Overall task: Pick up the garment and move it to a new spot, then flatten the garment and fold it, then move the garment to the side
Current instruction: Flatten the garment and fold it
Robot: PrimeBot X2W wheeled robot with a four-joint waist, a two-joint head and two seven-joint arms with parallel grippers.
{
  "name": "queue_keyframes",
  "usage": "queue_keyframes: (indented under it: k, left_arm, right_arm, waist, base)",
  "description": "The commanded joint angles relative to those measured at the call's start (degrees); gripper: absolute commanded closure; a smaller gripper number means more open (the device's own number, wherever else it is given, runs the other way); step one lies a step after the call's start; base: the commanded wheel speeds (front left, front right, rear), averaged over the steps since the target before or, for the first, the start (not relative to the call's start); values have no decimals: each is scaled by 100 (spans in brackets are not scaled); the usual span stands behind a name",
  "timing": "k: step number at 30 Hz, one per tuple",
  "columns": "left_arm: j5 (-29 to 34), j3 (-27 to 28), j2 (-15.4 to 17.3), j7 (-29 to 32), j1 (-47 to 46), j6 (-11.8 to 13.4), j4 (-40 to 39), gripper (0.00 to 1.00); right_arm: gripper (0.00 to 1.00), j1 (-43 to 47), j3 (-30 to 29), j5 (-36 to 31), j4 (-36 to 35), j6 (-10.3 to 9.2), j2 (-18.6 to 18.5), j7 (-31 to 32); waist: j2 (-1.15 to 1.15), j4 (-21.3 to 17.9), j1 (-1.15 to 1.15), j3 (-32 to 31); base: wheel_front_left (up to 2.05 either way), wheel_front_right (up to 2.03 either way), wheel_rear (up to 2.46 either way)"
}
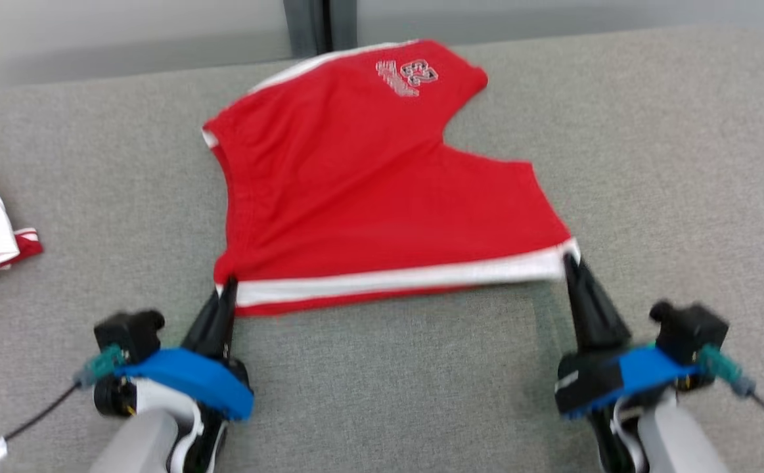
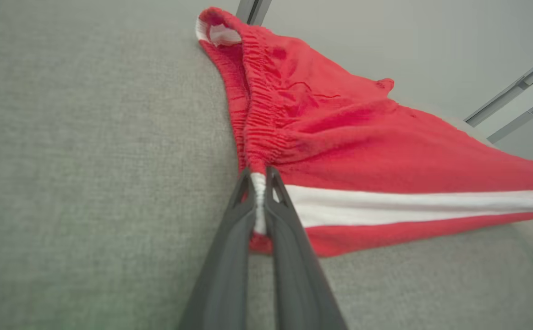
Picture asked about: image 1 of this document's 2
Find red basketball shorts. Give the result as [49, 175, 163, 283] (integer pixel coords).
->
[201, 38, 581, 317]

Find grey metal partition post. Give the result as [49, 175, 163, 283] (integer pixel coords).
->
[282, 0, 358, 58]

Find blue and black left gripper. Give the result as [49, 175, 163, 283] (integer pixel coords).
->
[116, 279, 256, 473]

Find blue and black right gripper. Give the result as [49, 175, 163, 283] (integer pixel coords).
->
[555, 254, 703, 472]

